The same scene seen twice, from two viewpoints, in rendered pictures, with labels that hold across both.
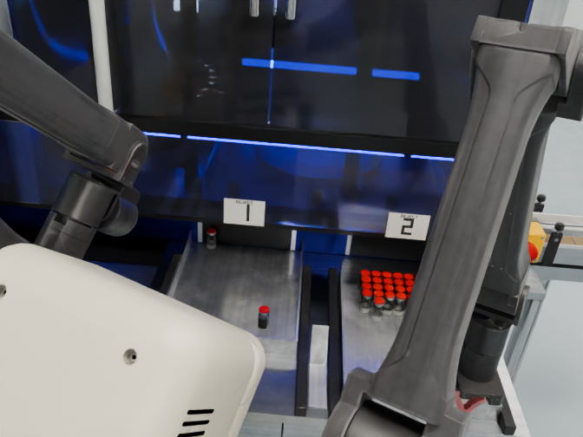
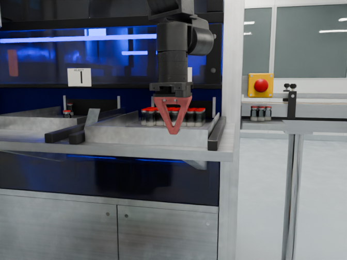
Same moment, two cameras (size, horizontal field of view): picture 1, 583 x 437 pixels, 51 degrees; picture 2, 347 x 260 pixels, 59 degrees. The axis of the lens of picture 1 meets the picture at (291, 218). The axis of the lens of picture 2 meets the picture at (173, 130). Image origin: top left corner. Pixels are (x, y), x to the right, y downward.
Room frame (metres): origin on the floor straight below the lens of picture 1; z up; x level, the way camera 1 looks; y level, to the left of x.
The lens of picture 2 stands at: (0.12, -0.42, 1.01)
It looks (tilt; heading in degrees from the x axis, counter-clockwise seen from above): 9 degrees down; 11
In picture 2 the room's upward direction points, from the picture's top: straight up
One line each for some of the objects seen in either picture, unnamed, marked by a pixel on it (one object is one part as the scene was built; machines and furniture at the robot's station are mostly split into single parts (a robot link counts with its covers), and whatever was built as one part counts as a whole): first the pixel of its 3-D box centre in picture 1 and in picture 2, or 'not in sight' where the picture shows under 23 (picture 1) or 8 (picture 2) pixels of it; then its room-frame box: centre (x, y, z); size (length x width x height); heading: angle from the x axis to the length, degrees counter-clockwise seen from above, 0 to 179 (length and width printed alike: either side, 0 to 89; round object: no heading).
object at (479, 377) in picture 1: (478, 360); (172, 72); (0.69, -0.30, 1.02); 0.10 x 0.07 x 0.07; 0
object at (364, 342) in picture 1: (409, 336); (163, 124); (0.88, -0.24, 0.90); 0.34 x 0.26 x 0.04; 179
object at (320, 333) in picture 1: (319, 364); (82, 123); (0.77, -0.07, 0.91); 0.14 x 0.03 x 0.06; 0
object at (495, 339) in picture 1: (488, 327); (174, 38); (0.70, -0.30, 1.09); 0.07 x 0.06 x 0.07; 151
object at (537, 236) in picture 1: (520, 239); (259, 85); (1.11, -0.49, 0.99); 0.08 x 0.07 x 0.07; 0
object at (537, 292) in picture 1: (507, 276); (262, 124); (1.15, -0.51, 0.87); 0.14 x 0.13 x 0.02; 0
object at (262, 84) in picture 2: (527, 251); (261, 85); (1.06, -0.49, 0.99); 0.04 x 0.04 x 0.04; 0
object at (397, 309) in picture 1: (404, 304); (171, 117); (0.97, -0.24, 0.90); 0.18 x 0.02 x 0.05; 89
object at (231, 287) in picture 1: (237, 285); (66, 116); (0.99, 0.10, 0.90); 0.34 x 0.26 x 0.04; 0
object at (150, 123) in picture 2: (377, 309); (150, 118); (0.94, -0.19, 0.90); 0.02 x 0.02 x 0.05
